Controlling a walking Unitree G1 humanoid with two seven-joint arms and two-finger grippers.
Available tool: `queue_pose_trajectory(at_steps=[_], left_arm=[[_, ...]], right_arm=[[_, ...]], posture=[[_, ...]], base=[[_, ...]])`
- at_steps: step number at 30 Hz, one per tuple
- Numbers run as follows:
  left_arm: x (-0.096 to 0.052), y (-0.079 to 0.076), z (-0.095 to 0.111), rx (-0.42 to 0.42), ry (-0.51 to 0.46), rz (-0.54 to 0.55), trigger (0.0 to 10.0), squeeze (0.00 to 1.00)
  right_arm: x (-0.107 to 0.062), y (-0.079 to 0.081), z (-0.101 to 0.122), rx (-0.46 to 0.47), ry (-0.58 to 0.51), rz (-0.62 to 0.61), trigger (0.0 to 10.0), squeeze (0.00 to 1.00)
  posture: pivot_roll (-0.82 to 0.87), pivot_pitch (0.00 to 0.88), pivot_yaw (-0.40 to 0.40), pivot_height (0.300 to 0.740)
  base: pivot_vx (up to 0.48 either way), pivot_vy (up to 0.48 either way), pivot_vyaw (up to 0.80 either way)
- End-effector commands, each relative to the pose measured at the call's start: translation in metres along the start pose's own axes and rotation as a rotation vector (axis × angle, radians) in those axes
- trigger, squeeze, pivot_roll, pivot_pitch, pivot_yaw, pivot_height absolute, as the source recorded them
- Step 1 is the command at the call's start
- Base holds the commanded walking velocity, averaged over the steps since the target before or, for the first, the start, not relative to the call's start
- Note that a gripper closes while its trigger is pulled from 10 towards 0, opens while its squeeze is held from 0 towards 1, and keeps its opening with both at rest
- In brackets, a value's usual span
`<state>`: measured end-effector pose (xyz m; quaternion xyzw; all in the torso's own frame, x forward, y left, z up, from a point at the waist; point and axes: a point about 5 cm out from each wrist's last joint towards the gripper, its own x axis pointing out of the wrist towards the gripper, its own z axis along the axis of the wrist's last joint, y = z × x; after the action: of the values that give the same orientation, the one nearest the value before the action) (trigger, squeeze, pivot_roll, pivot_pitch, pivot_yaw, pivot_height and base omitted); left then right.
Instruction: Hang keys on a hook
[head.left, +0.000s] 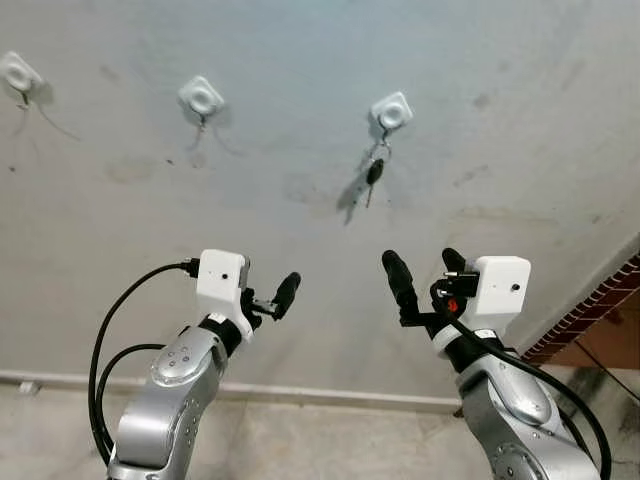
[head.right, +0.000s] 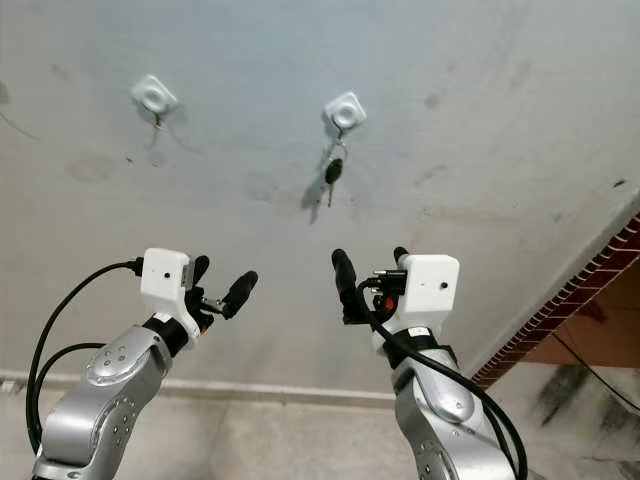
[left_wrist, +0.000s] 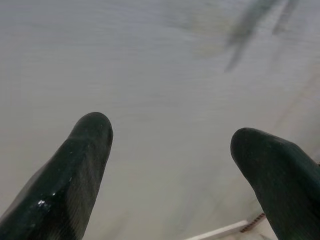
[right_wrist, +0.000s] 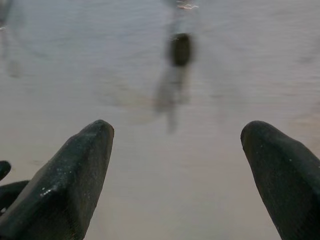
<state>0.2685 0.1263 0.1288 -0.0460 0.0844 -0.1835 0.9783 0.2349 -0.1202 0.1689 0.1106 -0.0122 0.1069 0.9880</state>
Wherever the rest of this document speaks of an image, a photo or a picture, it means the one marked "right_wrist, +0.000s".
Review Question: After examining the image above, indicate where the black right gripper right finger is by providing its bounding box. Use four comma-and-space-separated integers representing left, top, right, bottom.
240, 120, 320, 240

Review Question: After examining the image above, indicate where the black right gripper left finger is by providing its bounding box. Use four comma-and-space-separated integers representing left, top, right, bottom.
0, 119, 115, 240

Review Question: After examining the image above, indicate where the black headed key with ring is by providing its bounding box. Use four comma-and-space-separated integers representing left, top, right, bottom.
153, 0, 201, 135

